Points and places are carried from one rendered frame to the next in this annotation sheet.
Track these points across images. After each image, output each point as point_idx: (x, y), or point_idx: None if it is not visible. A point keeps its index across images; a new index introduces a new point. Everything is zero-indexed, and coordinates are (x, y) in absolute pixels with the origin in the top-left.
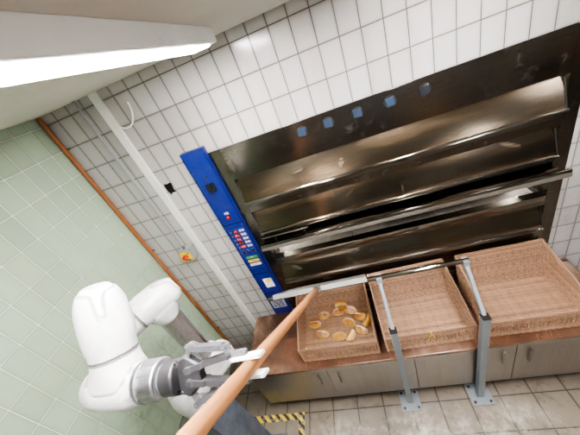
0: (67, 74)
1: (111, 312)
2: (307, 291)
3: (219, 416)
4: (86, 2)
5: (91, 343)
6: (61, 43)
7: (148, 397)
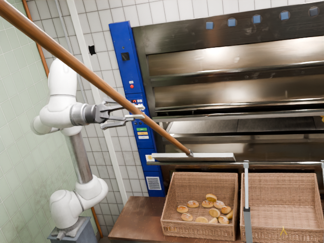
0: None
1: (70, 71)
2: (182, 155)
3: (122, 100)
4: None
5: (58, 82)
6: None
7: (78, 116)
